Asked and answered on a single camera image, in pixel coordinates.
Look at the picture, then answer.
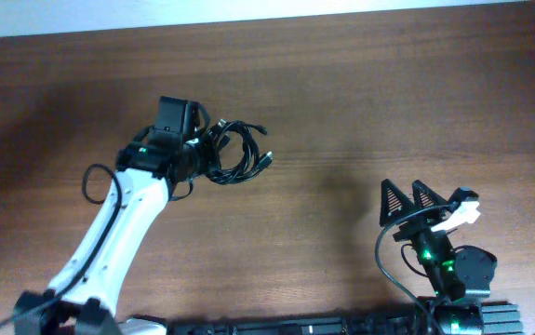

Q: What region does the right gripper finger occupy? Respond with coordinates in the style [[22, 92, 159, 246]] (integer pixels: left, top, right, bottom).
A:
[[412, 180, 448, 208], [380, 179, 416, 227]]

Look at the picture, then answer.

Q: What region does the black micro USB cable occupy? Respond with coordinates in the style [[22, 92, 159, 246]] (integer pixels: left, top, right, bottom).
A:
[[210, 120, 269, 182]]

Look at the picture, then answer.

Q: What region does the black thick cable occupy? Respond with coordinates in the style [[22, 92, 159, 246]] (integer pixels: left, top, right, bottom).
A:
[[205, 123, 274, 186]]

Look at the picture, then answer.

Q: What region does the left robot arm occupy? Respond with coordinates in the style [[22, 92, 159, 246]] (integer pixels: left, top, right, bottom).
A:
[[13, 97, 210, 334]]

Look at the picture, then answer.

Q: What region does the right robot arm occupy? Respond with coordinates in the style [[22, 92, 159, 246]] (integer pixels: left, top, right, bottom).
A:
[[375, 179, 498, 334]]

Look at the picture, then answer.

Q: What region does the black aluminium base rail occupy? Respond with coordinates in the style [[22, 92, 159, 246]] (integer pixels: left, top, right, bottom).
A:
[[122, 301, 525, 335]]

